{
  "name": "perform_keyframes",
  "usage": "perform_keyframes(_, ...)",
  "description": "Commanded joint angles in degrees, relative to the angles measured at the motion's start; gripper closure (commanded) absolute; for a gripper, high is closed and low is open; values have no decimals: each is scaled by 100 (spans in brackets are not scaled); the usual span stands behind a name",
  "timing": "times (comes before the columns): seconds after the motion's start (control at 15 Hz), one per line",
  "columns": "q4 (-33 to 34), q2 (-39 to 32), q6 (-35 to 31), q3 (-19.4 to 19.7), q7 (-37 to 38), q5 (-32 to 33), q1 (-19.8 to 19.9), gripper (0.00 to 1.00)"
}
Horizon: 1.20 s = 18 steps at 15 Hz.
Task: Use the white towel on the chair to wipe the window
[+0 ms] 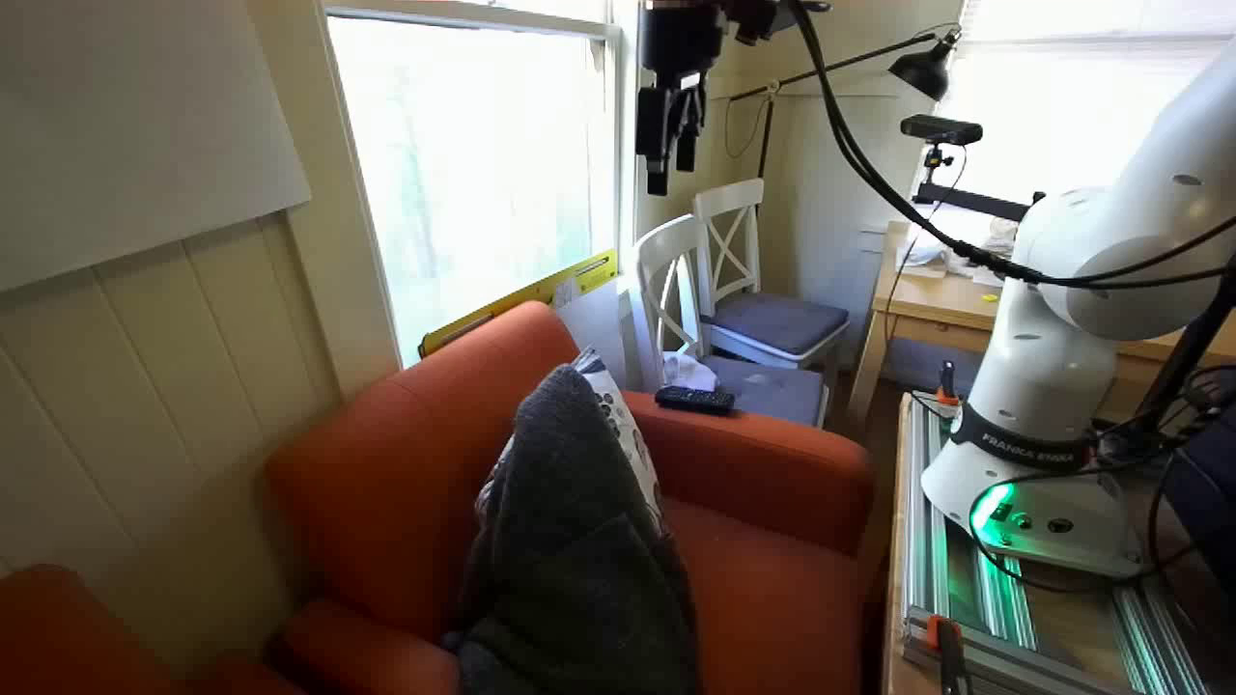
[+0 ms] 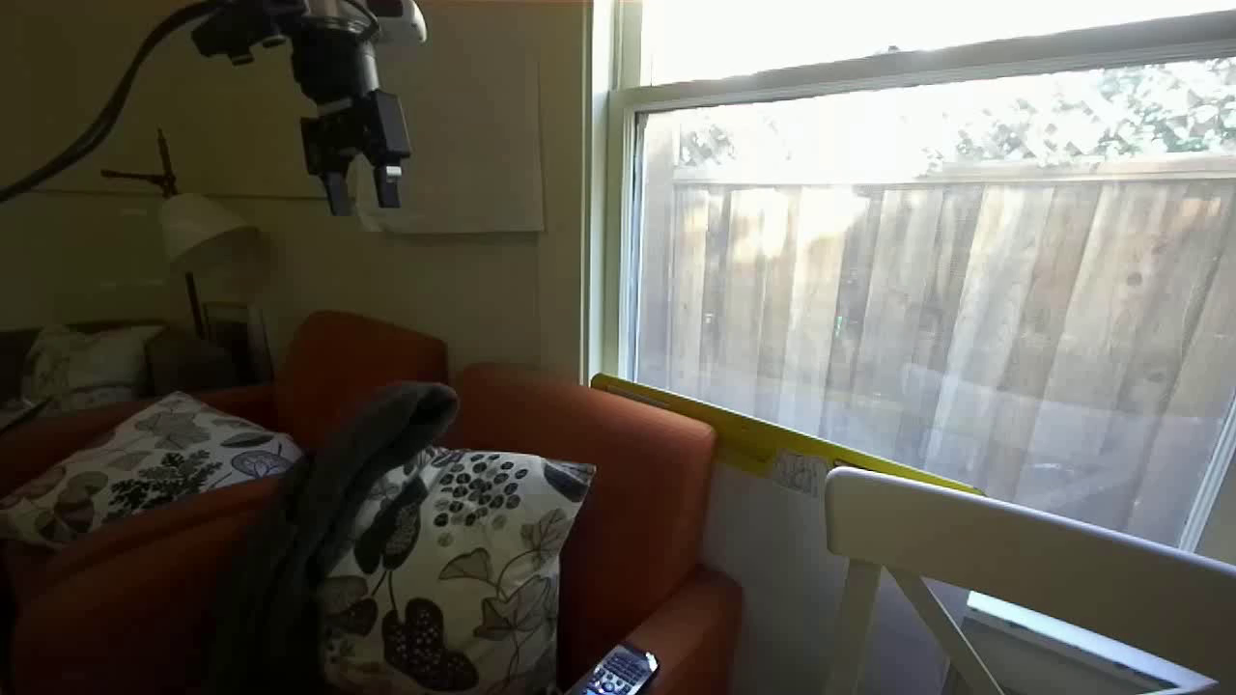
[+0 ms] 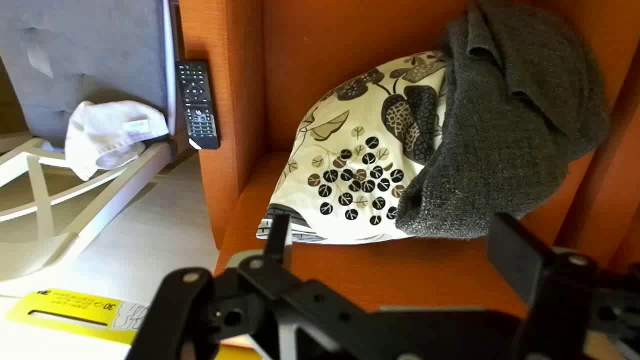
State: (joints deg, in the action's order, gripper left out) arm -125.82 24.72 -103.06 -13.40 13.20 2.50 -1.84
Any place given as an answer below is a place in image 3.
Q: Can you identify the orange armchair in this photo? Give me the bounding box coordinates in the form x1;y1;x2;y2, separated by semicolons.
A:
181;0;640;315

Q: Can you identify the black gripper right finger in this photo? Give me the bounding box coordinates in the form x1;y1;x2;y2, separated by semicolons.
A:
488;215;554;305

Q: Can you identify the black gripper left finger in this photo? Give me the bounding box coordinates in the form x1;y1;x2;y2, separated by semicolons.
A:
264;215;290;263

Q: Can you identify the grey chair cushion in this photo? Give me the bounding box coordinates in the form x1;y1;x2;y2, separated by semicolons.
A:
0;0;176;147

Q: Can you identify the black remote control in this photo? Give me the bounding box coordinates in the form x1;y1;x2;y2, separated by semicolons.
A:
176;61;220;151

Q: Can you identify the yellow level ruler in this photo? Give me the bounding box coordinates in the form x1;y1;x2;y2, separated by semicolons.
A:
7;286;262;360

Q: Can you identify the white towel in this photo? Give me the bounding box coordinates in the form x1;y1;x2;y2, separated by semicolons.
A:
64;101;169;180

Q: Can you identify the floral white pillow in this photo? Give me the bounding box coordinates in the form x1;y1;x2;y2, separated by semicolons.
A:
257;51;447;244

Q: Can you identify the dark grey blanket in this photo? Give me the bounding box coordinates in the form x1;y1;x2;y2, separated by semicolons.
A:
397;0;608;241

